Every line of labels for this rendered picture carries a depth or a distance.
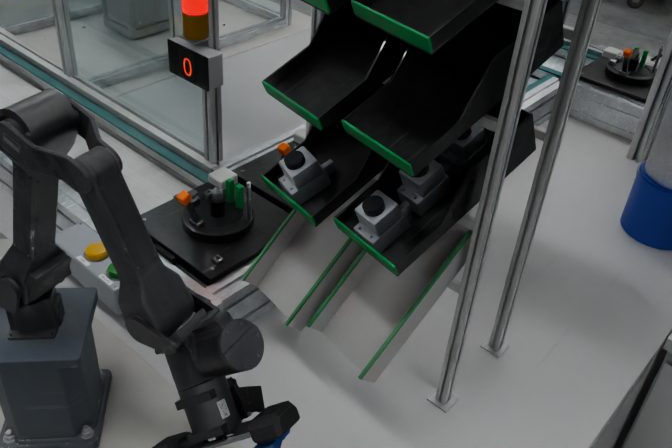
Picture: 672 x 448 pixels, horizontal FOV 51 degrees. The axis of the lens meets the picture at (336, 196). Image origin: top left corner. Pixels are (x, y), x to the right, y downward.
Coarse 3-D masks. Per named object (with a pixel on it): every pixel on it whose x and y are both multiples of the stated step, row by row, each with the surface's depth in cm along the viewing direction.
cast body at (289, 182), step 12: (288, 156) 103; (300, 156) 102; (312, 156) 103; (288, 168) 103; (300, 168) 102; (312, 168) 103; (324, 168) 107; (288, 180) 106; (300, 180) 103; (312, 180) 104; (324, 180) 106; (288, 192) 105; (300, 192) 104; (312, 192) 106; (300, 204) 106
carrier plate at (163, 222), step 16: (224, 192) 146; (160, 208) 140; (176, 208) 141; (256, 208) 142; (272, 208) 143; (160, 224) 136; (176, 224) 136; (256, 224) 138; (272, 224) 138; (160, 240) 132; (176, 240) 133; (192, 240) 133; (240, 240) 134; (256, 240) 134; (176, 256) 130; (192, 256) 129; (208, 256) 129; (224, 256) 130; (240, 256) 130; (256, 256) 132; (192, 272) 128; (208, 272) 126; (224, 272) 127
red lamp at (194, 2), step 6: (186, 0) 133; (192, 0) 132; (198, 0) 133; (204, 0) 134; (186, 6) 133; (192, 6) 133; (198, 6) 133; (204, 6) 134; (186, 12) 134; (192, 12) 134; (198, 12) 134; (204, 12) 135
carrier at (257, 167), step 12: (300, 132) 165; (264, 156) 159; (276, 156) 159; (240, 168) 154; (252, 168) 154; (264, 168) 155; (240, 180) 152; (252, 180) 151; (264, 192) 148; (276, 204) 146; (288, 204) 144
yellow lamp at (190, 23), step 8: (184, 16) 135; (192, 16) 134; (200, 16) 135; (208, 16) 137; (184, 24) 136; (192, 24) 135; (200, 24) 135; (208, 24) 137; (184, 32) 137; (192, 32) 136; (200, 32) 136; (208, 32) 138
